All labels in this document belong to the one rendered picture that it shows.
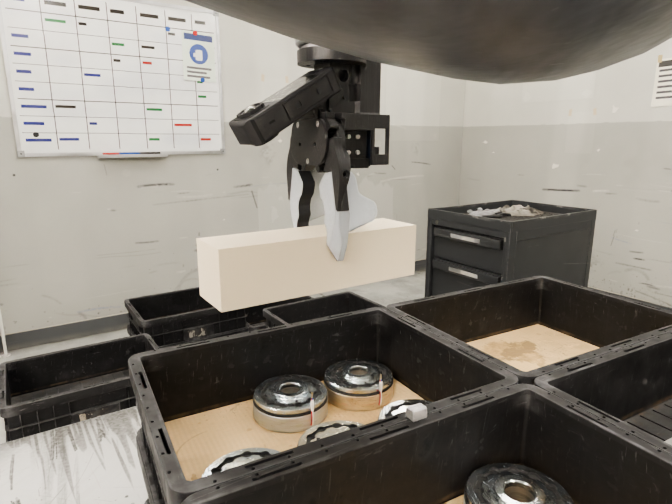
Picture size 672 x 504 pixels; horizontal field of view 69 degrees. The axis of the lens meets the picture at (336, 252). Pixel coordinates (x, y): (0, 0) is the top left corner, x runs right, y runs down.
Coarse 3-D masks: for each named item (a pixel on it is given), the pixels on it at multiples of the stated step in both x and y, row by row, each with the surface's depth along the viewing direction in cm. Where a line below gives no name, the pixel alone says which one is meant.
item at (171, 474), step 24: (360, 312) 79; (384, 312) 79; (240, 336) 70; (432, 336) 70; (480, 360) 62; (504, 384) 56; (144, 408) 51; (432, 408) 51; (360, 432) 47; (168, 456) 43; (288, 456) 43; (168, 480) 40; (216, 480) 40
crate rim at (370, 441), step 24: (528, 384) 56; (456, 408) 51; (480, 408) 52; (576, 408) 51; (384, 432) 47; (408, 432) 47; (600, 432) 48; (624, 432) 47; (312, 456) 43; (336, 456) 43; (648, 456) 44; (240, 480) 40; (264, 480) 40
